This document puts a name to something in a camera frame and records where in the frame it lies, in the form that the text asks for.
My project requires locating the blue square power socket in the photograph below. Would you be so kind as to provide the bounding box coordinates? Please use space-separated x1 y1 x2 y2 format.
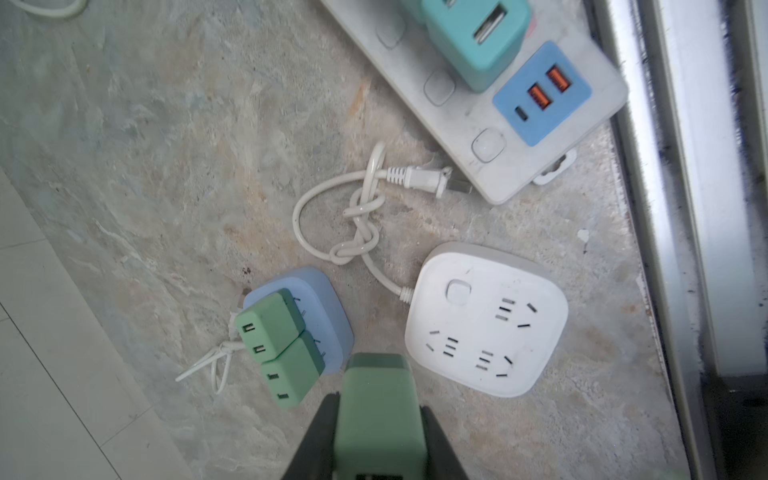
243 267 354 376

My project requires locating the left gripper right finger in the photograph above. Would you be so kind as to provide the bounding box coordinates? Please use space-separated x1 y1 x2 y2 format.
421 405 468 480

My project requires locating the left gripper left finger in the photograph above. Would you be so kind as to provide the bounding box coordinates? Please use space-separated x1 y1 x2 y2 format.
282 393 340 480

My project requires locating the white long power strip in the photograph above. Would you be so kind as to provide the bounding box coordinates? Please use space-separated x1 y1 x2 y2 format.
324 1 628 205

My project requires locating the white socket knotted cable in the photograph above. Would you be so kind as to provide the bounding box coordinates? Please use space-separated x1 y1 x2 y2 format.
292 140 475 304

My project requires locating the white square power socket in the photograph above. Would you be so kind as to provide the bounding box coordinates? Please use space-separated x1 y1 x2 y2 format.
405 242 569 398

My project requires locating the power strip white cable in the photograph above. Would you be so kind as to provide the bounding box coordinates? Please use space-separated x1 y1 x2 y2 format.
8 0 90 19

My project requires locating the aluminium rail frame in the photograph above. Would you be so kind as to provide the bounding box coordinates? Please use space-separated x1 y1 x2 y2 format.
586 1 767 479

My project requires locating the blue socket white cable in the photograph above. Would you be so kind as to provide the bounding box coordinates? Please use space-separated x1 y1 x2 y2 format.
175 308 247 396

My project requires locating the light green plug adapter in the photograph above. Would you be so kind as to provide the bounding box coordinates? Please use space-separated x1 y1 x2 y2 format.
334 353 428 479

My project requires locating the teal blue plug adapter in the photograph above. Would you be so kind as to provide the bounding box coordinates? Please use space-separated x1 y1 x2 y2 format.
422 0 533 93

